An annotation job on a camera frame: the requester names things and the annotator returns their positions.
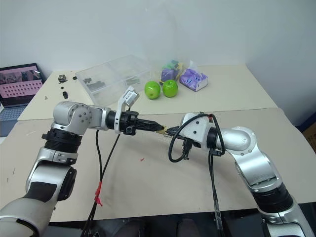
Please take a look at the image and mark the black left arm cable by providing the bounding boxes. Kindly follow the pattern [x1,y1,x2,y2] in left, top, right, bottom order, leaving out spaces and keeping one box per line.
[80,106,132,237]

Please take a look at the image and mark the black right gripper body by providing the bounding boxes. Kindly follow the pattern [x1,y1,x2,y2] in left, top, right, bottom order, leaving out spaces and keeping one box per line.
[176,132,201,150]

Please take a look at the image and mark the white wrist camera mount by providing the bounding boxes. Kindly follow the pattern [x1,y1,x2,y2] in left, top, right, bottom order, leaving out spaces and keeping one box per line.
[114,85,140,135]
[178,113,211,150]

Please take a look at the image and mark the purple tissue pack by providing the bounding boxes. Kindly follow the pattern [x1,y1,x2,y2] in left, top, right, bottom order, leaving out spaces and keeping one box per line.
[179,60,209,93]

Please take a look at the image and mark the open laptop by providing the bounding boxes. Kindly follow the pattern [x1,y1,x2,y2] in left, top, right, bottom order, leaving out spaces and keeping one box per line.
[0,63,46,122]

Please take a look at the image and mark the small brass padlock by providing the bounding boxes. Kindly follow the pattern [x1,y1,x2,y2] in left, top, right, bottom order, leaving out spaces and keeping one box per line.
[156,125,171,137]

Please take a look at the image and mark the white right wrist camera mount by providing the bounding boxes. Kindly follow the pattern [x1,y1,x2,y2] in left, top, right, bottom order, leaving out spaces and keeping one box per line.
[178,113,211,150]

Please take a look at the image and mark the clear plastic compartment box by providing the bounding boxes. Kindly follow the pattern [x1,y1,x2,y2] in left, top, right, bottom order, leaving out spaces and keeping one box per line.
[75,54,152,106]

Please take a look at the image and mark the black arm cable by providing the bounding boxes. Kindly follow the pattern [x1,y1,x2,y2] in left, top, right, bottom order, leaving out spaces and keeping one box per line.
[168,111,227,237]
[80,106,132,237]

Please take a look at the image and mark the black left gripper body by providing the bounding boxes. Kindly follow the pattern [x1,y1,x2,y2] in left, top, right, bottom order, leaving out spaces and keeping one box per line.
[120,111,142,136]

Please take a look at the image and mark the cardboard box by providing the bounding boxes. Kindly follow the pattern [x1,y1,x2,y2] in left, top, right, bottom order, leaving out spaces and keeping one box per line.
[302,122,316,149]

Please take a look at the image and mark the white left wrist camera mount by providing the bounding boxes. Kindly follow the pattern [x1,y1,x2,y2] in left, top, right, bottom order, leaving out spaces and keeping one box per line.
[114,85,140,135]

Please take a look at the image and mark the purple packet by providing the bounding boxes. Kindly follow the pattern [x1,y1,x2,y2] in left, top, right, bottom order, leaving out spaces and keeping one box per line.
[160,68,178,82]

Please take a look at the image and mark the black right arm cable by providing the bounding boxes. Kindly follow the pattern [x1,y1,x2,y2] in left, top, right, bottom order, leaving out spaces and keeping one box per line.
[168,111,227,237]

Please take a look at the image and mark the black parts in box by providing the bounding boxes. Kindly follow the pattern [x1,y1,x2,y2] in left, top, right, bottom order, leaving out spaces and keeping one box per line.
[83,77,106,90]

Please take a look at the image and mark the clear bag of toys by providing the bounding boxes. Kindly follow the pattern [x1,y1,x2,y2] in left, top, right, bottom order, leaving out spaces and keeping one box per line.
[153,58,189,85]

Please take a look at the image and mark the green apple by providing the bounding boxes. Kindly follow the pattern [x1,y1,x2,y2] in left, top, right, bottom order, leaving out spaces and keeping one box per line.
[144,80,161,100]
[161,79,179,98]

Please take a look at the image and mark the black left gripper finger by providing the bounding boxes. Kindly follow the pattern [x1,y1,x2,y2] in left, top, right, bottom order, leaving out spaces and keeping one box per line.
[137,118,164,127]
[137,125,165,133]

